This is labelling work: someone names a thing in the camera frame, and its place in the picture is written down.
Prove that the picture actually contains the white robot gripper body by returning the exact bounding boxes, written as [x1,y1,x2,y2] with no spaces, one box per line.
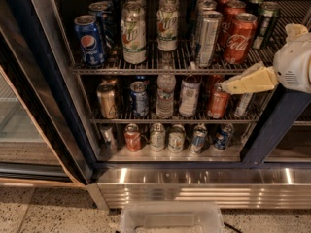
[273,33,311,93]

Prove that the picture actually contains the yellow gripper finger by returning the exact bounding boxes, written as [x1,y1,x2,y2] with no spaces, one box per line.
[285,23,308,43]
[221,61,279,94]

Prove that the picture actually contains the red coca-cola can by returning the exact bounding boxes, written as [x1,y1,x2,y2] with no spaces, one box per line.
[223,13,258,64]

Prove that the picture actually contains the front green dark can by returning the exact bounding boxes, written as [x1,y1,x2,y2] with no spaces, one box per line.
[252,1,281,50]

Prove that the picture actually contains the silver slim can middle shelf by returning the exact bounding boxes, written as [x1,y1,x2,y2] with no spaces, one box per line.
[234,93,253,117]

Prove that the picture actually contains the orange can middle shelf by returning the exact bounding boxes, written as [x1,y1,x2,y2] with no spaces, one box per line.
[207,83,230,119]

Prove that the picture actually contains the blue pepsi can bottom shelf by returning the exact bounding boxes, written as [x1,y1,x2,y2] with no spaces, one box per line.
[213,123,234,150]

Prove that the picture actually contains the front silver slim can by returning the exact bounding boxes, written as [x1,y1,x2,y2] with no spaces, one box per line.
[194,11,223,68]

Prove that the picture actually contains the blue silver can bottom shelf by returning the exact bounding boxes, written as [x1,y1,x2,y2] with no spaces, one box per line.
[190,124,208,154]

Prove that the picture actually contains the white green can bottom shelf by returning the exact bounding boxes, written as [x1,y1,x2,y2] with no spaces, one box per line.
[168,124,186,153]

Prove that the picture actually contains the stainless steel fridge base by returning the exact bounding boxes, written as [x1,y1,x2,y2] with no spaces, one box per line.
[86,168,311,211]

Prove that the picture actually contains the second row 7up can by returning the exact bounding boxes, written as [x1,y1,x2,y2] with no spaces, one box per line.
[156,5,179,51]

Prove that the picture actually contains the blue can middle shelf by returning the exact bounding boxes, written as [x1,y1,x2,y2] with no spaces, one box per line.
[130,81,149,117]

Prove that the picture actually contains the front white 7up can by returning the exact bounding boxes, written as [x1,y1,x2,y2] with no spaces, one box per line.
[121,3,146,64]

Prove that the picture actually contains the red can bottom shelf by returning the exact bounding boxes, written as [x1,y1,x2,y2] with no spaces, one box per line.
[124,123,141,152]

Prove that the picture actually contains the gold can middle shelf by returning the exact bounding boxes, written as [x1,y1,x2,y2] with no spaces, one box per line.
[97,83,118,119]

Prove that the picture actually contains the dark can bottom left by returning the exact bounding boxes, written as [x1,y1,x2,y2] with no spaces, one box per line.
[99,123,118,151]

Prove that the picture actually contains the front blue pepsi can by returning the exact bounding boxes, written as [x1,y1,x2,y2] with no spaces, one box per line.
[74,15,106,67]

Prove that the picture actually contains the open glass fridge door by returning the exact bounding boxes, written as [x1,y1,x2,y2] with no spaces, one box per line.
[0,0,95,186]

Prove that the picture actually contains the white labelled bottle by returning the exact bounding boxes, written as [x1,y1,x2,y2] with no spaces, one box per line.
[179,76,201,117]

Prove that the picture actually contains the clear water bottle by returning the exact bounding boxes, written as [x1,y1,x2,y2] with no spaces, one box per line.
[155,52,177,120]

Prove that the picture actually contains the clear plastic bin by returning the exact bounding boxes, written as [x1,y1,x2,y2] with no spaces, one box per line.
[120,201,224,233]

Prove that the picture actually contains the top wire shelf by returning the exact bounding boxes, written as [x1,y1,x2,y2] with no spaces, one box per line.
[73,0,311,75]

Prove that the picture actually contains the wire shelf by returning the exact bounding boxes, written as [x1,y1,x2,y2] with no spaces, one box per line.
[90,84,273,124]
[73,0,311,75]

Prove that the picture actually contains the blue fridge door post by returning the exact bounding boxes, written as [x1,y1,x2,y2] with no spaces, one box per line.
[241,85,311,167]

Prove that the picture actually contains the middle wire shelf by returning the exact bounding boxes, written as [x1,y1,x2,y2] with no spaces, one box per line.
[90,84,273,124]

